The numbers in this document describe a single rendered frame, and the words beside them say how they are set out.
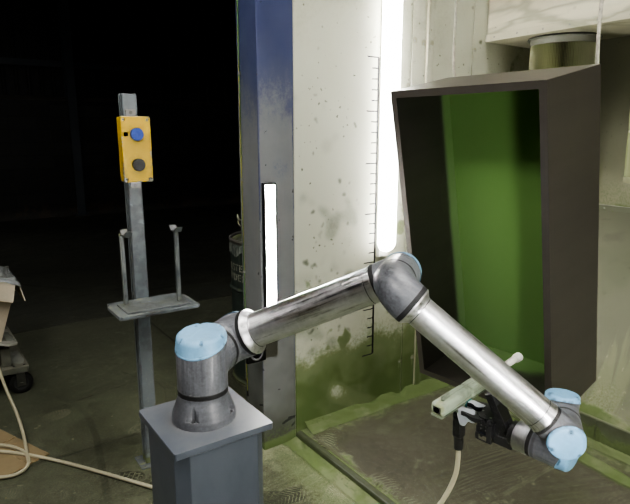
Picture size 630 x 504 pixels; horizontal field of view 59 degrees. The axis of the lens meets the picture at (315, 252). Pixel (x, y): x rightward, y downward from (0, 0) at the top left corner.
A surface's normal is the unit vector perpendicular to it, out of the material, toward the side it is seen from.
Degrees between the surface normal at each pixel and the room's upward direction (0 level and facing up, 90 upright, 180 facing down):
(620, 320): 57
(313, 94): 90
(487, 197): 102
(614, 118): 90
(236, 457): 90
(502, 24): 90
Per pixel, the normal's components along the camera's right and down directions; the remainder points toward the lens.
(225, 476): 0.57, 0.17
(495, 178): -0.75, 0.33
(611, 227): -0.69, -0.43
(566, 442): -0.25, 0.25
